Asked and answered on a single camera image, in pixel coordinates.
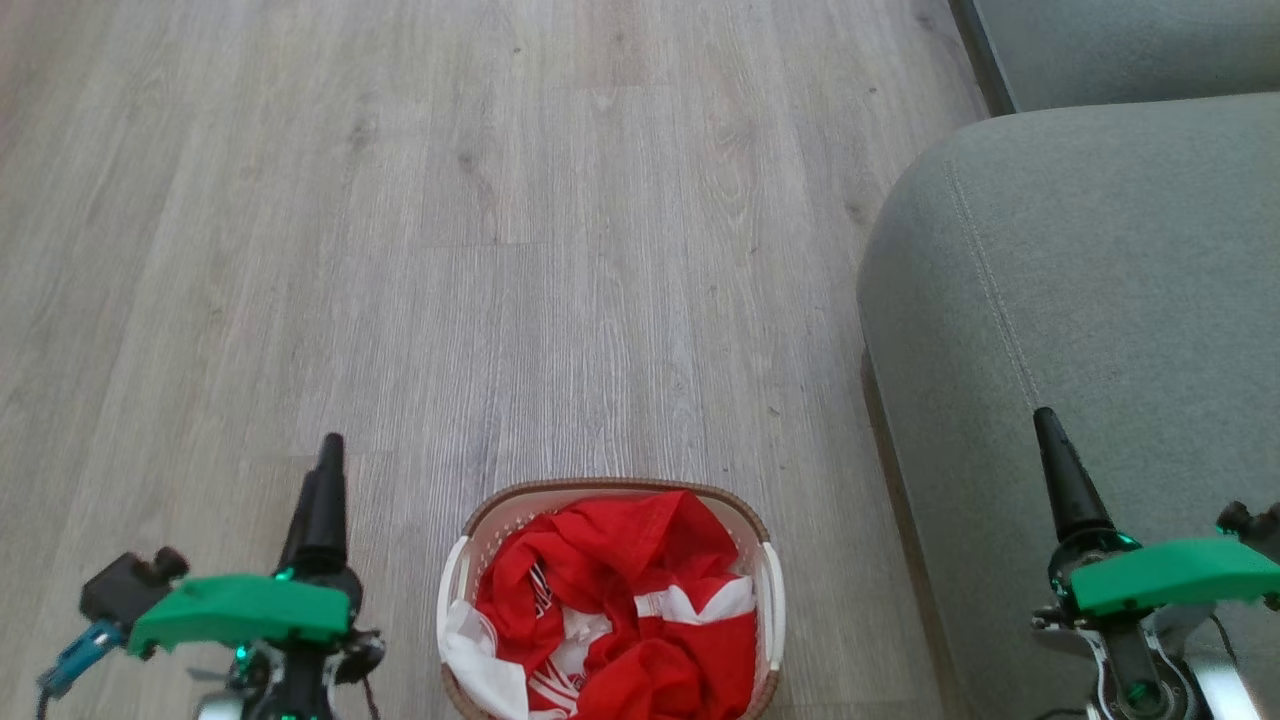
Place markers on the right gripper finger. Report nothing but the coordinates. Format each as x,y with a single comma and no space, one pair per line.
1068,480

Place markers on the white laundry basket brown rim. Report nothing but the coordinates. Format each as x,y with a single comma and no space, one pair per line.
770,600

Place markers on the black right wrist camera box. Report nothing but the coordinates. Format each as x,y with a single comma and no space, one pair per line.
1255,525

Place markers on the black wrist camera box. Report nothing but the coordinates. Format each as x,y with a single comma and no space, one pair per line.
125,590
1255,525

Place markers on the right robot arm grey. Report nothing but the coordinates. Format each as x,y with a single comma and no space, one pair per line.
1150,670

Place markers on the grey fabric sofa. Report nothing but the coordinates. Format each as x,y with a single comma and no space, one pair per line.
1080,330

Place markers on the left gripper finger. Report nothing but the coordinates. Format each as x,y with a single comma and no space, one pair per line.
298,530
327,500

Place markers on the grey sofa cushion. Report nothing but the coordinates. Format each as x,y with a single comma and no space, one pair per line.
1130,50

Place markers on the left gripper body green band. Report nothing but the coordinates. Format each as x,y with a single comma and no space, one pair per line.
240,610

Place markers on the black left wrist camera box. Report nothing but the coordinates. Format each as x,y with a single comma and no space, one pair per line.
125,590

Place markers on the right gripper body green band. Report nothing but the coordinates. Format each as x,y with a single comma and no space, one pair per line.
1170,575

